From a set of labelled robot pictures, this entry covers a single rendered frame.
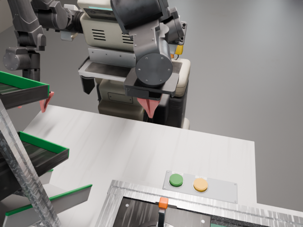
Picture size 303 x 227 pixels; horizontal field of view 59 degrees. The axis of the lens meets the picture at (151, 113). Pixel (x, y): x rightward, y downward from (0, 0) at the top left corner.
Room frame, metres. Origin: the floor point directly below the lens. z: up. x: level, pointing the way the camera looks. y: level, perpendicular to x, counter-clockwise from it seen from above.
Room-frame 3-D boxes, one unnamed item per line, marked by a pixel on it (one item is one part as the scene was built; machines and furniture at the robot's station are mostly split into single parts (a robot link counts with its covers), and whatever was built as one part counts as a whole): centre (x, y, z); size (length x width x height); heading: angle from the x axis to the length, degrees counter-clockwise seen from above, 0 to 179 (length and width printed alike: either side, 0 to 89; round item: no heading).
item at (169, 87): (0.44, 0.00, 1.34); 0.10 x 0.07 x 0.07; 77
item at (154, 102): (0.44, 0.01, 1.27); 0.07 x 0.07 x 0.09; 77
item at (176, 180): (0.44, -0.07, 0.96); 0.04 x 0.04 x 0.02
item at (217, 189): (0.43, -0.14, 0.93); 0.21 x 0.07 x 0.06; 77
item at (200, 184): (0.43, -0.14, 0.96); 0.04 x 0.04 x 0.02
